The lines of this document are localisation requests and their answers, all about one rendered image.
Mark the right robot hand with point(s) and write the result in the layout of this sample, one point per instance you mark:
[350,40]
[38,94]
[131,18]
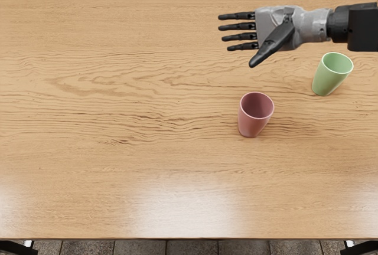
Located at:
[298,27]

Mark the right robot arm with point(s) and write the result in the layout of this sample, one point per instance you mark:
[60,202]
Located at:
[355,26]

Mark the green cup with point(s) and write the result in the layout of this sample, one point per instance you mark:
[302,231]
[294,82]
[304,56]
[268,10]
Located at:
[329,76]

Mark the pink cup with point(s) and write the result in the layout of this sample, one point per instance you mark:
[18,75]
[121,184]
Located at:
[254,116]

